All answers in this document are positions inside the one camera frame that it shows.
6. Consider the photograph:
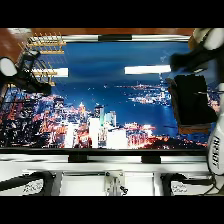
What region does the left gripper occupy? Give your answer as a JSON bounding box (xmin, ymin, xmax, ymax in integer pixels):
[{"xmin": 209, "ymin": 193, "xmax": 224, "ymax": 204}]
[{"xmin": 32, "ymin": 81, "xmax": 53, "ymax": 97}]

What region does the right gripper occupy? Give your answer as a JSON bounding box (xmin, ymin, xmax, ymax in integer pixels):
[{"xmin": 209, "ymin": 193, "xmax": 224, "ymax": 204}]
[{"xmin": 169, "ymin": 51, "xmax": 196, "ymax": 73}]

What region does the black garment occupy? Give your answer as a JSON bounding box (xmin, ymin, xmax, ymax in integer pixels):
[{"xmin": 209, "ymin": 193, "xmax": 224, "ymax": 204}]
[{"xmin": 165, "ymin": 74, "xmax": 219, "ymax": 129}]

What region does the brown garment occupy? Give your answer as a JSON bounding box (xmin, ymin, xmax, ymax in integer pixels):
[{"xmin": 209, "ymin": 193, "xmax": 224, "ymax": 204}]
[{"xmin": 177, "ymin": 123, "xmax": 212, "ymax": 135}]

